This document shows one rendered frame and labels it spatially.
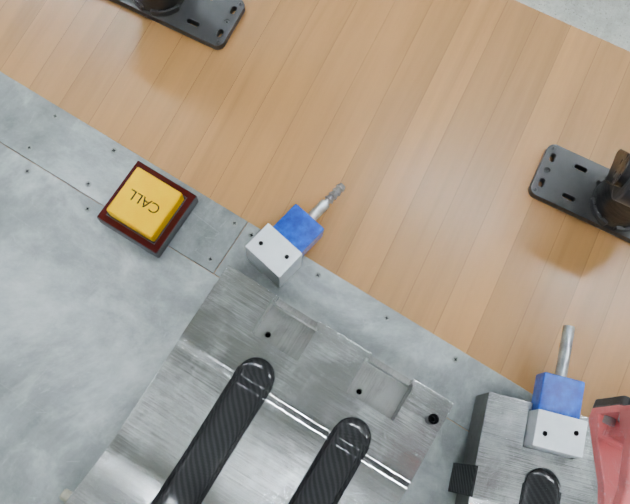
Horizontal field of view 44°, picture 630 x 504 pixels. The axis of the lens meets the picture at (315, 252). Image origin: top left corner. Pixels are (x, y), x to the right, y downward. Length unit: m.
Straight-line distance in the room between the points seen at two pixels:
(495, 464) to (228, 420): 0.27
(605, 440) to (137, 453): 0.44
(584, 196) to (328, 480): 0.44
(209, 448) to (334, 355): 0.15
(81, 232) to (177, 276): 0.12
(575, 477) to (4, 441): 0.58
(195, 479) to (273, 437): 0.08
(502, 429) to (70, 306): 0.47
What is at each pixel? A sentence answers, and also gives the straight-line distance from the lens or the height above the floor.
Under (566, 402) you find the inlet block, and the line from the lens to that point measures 0.82.
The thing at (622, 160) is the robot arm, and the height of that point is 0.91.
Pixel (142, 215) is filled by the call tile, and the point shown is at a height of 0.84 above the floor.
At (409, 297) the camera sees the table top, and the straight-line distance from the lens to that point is 0.87.
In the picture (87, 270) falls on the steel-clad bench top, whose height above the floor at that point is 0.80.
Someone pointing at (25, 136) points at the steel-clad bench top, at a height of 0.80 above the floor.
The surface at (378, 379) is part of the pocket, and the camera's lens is 0.79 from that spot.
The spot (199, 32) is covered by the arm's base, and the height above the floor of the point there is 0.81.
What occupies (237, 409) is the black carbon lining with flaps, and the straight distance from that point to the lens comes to 0.76.
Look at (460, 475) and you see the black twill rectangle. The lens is 0.83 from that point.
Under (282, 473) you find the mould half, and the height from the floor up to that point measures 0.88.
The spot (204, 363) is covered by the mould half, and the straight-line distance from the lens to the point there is 0.76.
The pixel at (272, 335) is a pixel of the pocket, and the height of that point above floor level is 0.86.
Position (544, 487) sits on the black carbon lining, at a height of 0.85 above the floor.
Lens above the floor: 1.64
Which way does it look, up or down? 75 degrees down
